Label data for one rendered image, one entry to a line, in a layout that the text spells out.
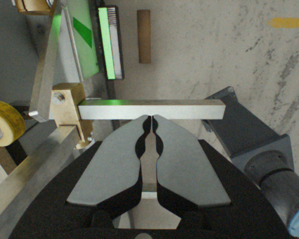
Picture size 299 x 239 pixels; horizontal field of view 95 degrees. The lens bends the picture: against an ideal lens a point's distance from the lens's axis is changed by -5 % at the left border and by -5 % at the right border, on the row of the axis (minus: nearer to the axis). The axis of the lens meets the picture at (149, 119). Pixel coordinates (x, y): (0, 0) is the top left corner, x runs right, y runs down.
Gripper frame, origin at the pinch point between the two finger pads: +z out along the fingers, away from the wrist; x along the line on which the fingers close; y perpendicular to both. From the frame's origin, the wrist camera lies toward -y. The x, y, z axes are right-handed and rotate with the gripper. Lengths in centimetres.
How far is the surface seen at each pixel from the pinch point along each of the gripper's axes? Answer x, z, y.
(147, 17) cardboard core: -3, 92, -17
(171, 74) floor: 12, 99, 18
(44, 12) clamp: -15.3, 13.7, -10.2
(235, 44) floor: 55, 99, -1
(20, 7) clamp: -17.3, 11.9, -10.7
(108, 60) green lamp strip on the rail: -11.5, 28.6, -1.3
